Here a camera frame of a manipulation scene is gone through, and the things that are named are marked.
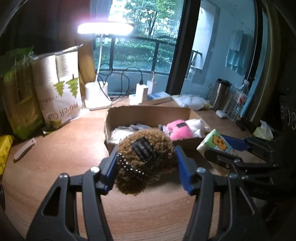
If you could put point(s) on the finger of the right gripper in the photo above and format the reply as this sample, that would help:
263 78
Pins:
235 163
239 144

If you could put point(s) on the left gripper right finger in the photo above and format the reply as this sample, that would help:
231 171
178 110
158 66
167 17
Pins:
238 215

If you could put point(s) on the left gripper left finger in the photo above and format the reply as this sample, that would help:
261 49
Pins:
73 208

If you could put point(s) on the cartoon tissue pack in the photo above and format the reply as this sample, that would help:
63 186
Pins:
215 141

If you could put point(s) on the pink plush toy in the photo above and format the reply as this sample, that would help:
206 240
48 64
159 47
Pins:
179 130

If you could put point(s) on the brown fuzzy plush pouch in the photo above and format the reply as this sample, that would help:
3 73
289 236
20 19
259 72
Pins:
141 159

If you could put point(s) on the grey black socks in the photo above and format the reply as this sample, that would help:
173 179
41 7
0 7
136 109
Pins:
139 127

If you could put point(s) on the white bubble foam bag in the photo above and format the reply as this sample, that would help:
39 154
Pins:
120 133

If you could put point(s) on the black small device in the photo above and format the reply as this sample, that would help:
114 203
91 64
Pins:
245 125

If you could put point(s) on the yellow tissue pack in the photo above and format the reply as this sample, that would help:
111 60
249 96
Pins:
263 131

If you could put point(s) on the white earbuds case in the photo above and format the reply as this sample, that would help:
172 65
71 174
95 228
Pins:
221 114

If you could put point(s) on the clear water bottle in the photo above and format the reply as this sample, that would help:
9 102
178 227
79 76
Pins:
239 100

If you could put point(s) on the steel travel mug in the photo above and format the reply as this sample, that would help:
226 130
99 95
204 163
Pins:
219 93

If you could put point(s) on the packaged white cloths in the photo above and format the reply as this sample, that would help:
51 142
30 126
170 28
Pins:
193 102

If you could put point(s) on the beige folding knife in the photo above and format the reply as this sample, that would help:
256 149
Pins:
24 149

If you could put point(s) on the hanging teal towel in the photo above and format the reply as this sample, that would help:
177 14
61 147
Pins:
239 50

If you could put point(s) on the white power strip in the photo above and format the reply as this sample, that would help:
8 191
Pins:
152 99

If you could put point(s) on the yellow package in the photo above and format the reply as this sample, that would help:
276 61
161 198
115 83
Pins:
5 147

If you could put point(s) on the cardboard box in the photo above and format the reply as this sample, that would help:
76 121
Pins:
147 115

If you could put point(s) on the paper cup pack white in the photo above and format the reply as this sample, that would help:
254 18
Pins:
56 80

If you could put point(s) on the paper cup pack green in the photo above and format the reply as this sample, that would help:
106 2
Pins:
18 92

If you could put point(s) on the brown curtain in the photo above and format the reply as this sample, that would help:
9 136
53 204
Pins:
86 58

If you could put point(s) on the balcony railing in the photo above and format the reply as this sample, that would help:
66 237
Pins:
148 54

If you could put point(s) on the white charger with black cable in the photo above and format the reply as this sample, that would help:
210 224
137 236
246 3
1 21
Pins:
140 90

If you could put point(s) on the black window frame post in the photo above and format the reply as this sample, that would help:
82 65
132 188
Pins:
183 47

